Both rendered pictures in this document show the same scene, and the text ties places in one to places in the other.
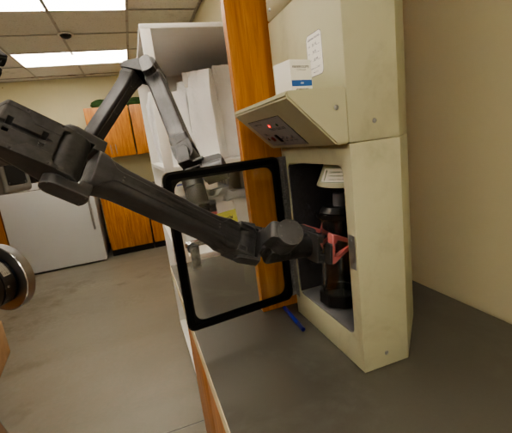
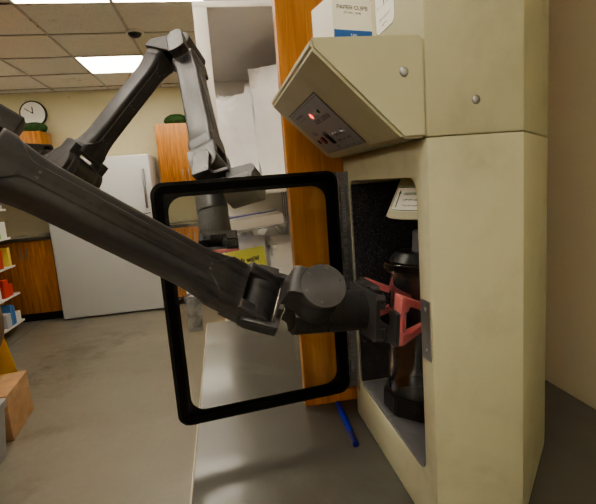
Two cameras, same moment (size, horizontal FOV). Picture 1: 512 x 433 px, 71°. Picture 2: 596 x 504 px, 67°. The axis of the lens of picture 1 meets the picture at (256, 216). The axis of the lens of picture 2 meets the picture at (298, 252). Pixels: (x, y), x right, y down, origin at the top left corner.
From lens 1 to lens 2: 22 cm
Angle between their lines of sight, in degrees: 9
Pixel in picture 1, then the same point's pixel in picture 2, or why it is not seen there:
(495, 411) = not seen: outside the picture
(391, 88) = (511, 44)
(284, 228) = (314, 280)
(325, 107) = (382, 71)
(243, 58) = (295, 23)
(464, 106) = not seen: outside the picture
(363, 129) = (454, 113)
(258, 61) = not seen: hidden behind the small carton
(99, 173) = not seen: outside the picture
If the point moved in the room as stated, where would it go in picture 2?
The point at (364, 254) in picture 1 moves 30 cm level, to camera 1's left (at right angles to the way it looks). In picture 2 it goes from (446, 336) to (187, 342)
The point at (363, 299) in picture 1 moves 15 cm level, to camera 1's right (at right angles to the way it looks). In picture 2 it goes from (441, 414) to (585, 414)
